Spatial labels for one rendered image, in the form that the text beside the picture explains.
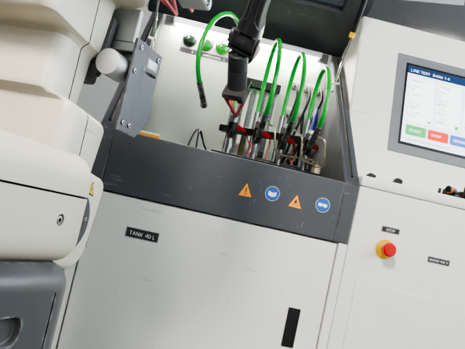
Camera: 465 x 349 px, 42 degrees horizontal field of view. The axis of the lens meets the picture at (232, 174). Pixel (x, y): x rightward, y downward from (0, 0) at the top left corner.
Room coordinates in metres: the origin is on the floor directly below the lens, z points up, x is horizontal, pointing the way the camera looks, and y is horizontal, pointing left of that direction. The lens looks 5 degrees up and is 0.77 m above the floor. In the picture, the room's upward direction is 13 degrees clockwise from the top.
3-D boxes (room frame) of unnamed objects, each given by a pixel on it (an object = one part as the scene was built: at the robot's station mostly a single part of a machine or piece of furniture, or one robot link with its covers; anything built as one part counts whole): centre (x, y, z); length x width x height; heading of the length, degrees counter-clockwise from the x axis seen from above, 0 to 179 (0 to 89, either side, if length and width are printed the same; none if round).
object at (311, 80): (2.10, -0.19, 1.20); 0.13 x 0.03 x 0.31; 94
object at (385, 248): (1.57, -0.44, 0.80); 0.05 x 0.04 x 0.05; 94
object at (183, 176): (1.58, 0.01, 0.87); 0.62 x 0.04 x 0.16; 94
